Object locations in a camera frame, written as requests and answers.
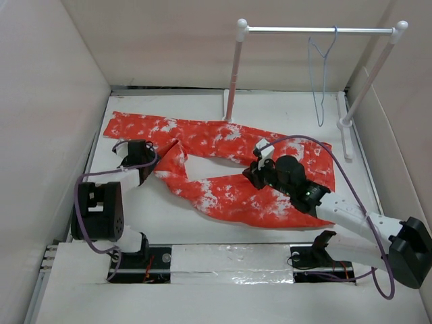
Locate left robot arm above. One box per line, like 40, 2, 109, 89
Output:
70, 140, 160, 259

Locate blue wire hanger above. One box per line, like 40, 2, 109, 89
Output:
307, 25, 338, 127

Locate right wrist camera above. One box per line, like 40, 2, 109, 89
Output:
253, 138, 275, 170

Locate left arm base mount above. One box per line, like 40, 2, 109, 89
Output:
107, 245, 172, 284

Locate red white patterned trousers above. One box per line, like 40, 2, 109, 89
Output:
103, 111, 335, 229

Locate white clothes rack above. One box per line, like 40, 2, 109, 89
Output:
223, 18, 408, 160

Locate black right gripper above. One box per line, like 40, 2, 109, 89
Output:
242, 155, 294, 197

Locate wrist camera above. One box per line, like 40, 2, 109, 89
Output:
253, 138, 275, 170
114, 142, 128, 159

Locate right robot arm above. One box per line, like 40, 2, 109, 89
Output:
242, 155, 431, 289

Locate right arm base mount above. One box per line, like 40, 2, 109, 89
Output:
286, 230, 356, 284

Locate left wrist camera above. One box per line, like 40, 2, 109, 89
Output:
114, 142, 128, 159

